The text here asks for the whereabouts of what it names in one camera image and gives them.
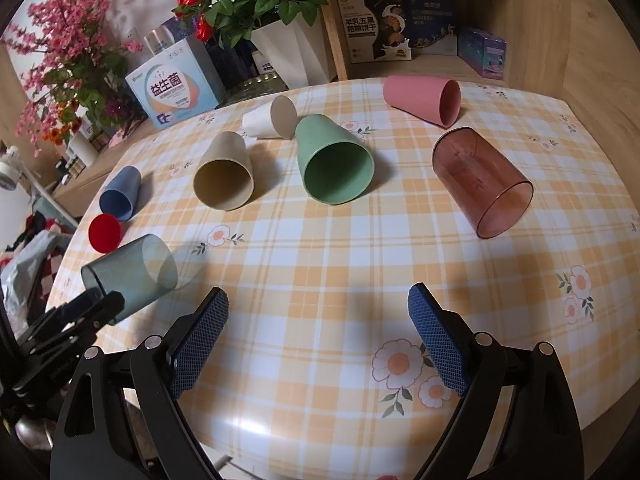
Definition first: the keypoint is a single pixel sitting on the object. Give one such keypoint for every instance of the white slim vase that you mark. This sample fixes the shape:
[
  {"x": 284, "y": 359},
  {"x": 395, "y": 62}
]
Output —
[{"x": 83, "y": 149}]

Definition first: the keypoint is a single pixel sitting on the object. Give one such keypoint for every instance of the pink plastic cup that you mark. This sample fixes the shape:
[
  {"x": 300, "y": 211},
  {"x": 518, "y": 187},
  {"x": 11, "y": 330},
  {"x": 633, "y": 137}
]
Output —
[{"x": 432, "y": 99}]

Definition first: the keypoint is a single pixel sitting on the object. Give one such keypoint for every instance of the probiotics white box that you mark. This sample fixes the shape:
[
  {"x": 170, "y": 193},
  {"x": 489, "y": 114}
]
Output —
[{"x": 177, "y": 84}]

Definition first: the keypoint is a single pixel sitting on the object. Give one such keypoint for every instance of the brown transparent cup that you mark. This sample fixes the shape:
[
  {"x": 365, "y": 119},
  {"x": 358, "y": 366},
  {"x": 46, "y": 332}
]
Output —
[{"x": 490, "y": 191}]

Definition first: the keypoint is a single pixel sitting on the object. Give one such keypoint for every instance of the white faceted flower pot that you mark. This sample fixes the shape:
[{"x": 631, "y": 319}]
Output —
[{"x": 299, "y": 53}]

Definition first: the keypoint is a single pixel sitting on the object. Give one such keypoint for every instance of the silver metal can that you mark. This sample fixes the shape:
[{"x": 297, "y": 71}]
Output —
[{"x": 161, "y": 38}]

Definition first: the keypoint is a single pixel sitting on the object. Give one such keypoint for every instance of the green plastic cup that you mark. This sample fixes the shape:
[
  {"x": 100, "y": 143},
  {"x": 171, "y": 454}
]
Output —
[{"x": 334, "y": 166}]

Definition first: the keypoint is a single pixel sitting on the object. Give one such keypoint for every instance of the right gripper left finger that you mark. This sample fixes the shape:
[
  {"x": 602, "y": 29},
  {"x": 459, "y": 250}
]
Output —
[{"x": 193, "y": 338}]

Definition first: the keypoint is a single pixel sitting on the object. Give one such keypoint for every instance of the dark biscuit box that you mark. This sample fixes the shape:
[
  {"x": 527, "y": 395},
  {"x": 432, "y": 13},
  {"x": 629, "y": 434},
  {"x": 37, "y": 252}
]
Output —
[{"x": 395, "y": 30}]

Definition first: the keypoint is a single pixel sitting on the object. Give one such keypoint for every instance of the wooden shelf unit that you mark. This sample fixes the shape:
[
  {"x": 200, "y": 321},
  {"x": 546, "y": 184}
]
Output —
[{"x": 536, "y": 33}]

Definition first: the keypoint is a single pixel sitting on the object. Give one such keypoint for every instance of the pink blossom arrangement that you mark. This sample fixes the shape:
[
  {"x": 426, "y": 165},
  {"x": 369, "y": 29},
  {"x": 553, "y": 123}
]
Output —
[{"x": 80, "y": 74}]

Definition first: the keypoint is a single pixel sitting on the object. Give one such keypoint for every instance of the white plastic cup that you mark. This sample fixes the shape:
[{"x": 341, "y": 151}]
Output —
[{"x": 276, "y": 119}]

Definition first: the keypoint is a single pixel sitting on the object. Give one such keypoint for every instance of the blue plastic cup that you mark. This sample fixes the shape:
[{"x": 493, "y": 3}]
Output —
[{"x": 119, "y": 197}]

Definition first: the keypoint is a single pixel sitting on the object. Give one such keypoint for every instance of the beige plastic cup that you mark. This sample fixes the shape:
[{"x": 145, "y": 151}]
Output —
[{"x": 224, "y": 179}]

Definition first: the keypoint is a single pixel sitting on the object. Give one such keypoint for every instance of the purple small box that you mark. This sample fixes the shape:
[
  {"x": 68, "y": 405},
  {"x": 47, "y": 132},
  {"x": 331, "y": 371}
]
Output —
[{"x": 484, "y": 52}]

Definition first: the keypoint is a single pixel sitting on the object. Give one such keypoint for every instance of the red plastic cup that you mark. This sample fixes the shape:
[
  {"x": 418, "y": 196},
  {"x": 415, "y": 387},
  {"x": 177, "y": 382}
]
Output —
[{"x": 105, "y": 233}]

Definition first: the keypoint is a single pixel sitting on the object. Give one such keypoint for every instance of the gold ornate tray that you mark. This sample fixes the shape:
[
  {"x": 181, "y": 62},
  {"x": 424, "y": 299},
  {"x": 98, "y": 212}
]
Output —
[{"x": 262, "y": 85}]

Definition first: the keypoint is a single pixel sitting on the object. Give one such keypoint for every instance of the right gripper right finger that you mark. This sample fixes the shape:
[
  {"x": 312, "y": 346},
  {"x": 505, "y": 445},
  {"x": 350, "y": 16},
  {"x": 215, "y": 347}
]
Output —
[{"x": 444, "y": 334}]

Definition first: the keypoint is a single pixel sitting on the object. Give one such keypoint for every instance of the yellow plaid tablecloth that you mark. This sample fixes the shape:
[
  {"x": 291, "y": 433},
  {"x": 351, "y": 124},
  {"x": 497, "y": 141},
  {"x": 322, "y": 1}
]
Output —
[{"x": 319, "y": 372}]

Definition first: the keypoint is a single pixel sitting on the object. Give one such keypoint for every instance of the grey-blue transparent cup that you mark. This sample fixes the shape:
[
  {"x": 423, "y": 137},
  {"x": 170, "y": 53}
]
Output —
[{"x": 143, "y": 271}]

